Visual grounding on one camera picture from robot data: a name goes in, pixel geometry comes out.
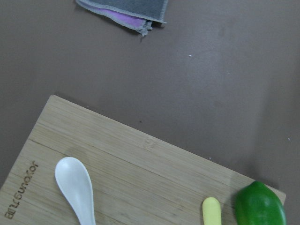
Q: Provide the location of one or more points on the purple cloth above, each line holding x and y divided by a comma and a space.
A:
132, 22

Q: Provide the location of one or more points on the white ceramic spoon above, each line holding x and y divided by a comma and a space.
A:
75, 184

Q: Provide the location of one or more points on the green lime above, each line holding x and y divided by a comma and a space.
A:
256, 204

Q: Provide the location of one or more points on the grey folded cloth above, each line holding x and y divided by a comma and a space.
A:
151, 10

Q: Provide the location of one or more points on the bamboo cutting board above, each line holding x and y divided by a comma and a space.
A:
137, 179

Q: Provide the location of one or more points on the yellow plastic knife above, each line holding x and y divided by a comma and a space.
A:
211, 211

